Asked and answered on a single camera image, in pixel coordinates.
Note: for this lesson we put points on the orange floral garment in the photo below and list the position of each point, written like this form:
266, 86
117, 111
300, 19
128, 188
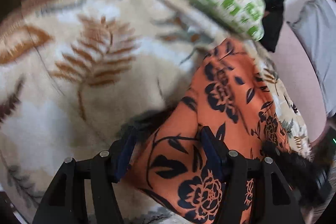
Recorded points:
227, 102

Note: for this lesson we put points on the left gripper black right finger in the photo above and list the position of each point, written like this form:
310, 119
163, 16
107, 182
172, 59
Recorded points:
257, 185

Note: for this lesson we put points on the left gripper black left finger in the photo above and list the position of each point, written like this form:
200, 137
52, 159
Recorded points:
78, 183

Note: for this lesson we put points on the grey pillow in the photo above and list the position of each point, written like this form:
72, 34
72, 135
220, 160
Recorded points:
315, 30

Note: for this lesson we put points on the leaf print beige blanket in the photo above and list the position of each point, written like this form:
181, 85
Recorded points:
76, 73

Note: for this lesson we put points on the pink bolster cushion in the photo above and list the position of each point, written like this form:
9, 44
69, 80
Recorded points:
301, 83

